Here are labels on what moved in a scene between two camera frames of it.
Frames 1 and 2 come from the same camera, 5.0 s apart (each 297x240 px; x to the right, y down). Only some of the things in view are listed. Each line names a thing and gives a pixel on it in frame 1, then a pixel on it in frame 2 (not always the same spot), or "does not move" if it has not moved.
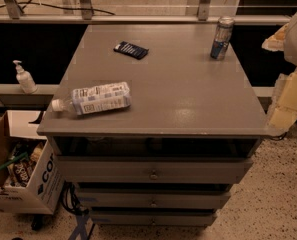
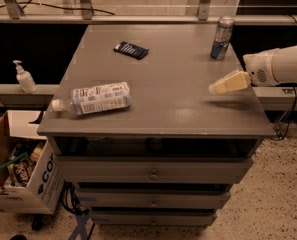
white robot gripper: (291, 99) -> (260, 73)
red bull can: (222, 37) does not move
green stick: (7, 164) does not move
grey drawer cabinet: (191, 131) does not move
